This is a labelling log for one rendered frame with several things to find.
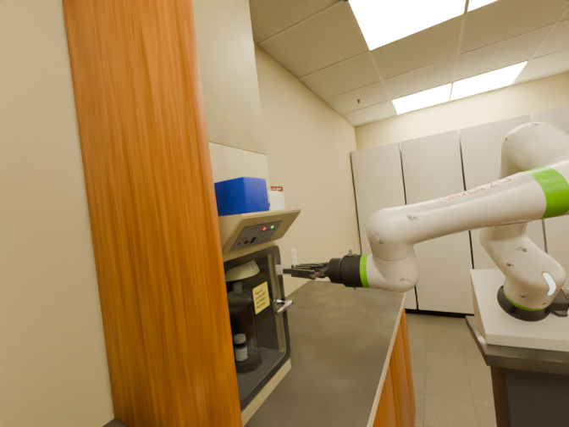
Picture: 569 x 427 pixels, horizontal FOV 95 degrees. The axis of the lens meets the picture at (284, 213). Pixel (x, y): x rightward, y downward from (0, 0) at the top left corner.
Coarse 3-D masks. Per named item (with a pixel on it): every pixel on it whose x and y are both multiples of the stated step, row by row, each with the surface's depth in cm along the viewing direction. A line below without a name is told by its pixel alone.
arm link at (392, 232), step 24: (480, 192) 59; (504, 192) 57; (528, 192) 55; (384, 216) 62; (408, 216) 61; (432, 216) 59; (456, 216) 59; (480, 216) 58; (504, 216) 57; (528, 216) 57; (384, 240) 61; (408, 240) 61
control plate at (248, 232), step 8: (264, 224) 72; (272, 224) 76; (240, 232) 64; (248, 232) 68; (256, 232) 71; (264, 232) 76; (272, 232) 81; (240, 240) 67; (248, 240) 71; (256, 240) 75; (264, 240) 80; (232, 248) 67
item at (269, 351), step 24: (240, 264) 74; (264, 264) 83; (240, 288) 73; (240, 312) 72; (264, 312) 81; (240, 336) 71; (264, 336) 80; (288, 336) 92; (240, 360) 70; (264, 360) 79; (240, 384) 69; (264, 384) 78; (240, 408) 68
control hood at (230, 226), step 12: (228, 216) 62; (240, 216) 60; (252, 216) 64; (264, 216) 68; (276, 216) 74; (288, 216) 82; (228, 228) 62; (240, 228) 63; (288, 228) 90; (228, 240) 63; (228, 252) 67
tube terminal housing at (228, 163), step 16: (224, 160) 74; (240, 160) 80; (256, 160) 87; (224, 176) 73; (240, 176) 79; (256, 176) 86; (224, 256) 70; (288, 368) 92; (272, 384) 83; (256, 400) 76
